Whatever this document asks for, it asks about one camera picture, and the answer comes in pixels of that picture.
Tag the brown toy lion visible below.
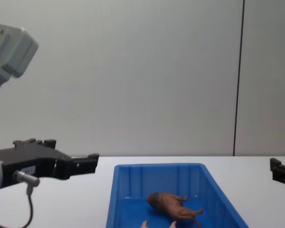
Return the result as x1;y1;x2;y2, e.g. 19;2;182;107
146;191;204;228

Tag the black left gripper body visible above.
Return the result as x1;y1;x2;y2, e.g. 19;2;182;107
0;138;72;190

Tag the blue plastic bin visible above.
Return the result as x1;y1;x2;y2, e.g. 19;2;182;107
105;162;250;228

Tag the thin dark cable silver plug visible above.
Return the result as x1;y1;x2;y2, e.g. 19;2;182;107
12;170;40;228

